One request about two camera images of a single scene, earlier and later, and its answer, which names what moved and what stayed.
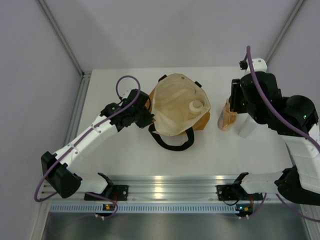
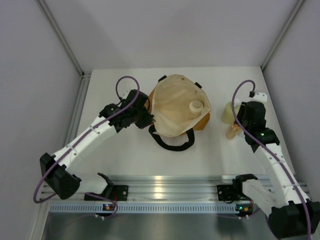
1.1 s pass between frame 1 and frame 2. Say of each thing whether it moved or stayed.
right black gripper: moved
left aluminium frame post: stayed
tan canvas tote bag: stayed
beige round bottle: stayed
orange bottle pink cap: moved
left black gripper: stayed
